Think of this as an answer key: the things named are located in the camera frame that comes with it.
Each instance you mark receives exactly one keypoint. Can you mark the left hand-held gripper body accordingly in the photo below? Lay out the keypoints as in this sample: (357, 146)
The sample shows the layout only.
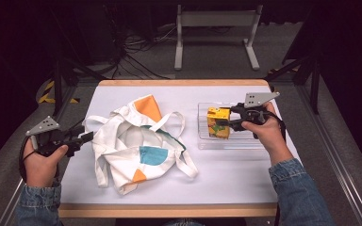
(45, 138)

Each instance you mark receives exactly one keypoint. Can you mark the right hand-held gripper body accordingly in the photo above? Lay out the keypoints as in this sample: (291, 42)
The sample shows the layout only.
(253, 113)

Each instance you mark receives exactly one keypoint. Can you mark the yellow juice carton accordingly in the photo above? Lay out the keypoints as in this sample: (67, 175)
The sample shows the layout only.
(215, 125)

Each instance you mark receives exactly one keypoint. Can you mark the clear plastic tray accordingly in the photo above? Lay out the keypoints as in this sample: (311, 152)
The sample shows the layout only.
(220, 142)

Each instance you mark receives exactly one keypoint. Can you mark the white green orange tote bag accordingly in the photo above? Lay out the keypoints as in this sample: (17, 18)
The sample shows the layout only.
(128, 157)

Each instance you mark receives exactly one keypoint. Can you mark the person's right hand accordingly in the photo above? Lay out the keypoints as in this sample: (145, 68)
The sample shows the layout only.
(271, 138)

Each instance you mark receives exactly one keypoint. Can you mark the person's left hand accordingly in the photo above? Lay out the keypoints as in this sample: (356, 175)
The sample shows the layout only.
(41, 169)

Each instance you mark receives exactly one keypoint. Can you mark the yellow black floor tape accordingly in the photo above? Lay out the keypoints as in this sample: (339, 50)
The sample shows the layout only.
(48, 94)

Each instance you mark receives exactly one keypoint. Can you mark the black tripod stand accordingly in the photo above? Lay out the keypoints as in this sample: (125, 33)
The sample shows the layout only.
(308, 72)
(59, 72)

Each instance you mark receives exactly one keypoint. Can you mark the white metal stand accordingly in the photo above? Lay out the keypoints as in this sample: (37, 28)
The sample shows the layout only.
(217, 19)

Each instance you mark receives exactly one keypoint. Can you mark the aluminium floor rail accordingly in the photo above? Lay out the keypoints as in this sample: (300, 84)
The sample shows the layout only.
(336, 163)

